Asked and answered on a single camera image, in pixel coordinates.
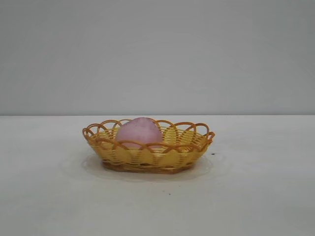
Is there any yellow woven wicker basket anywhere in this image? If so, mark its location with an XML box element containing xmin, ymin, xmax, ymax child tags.
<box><xmin>81</xmin><ymin>118</ymin><xmax>216</xmax><ymax>175</ymax></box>

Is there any pink peach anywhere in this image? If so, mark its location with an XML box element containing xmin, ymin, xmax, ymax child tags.
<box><xmin>115</xmin><ymin>117</ymin><xmax>163</xmax><ymax>151</ymax></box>

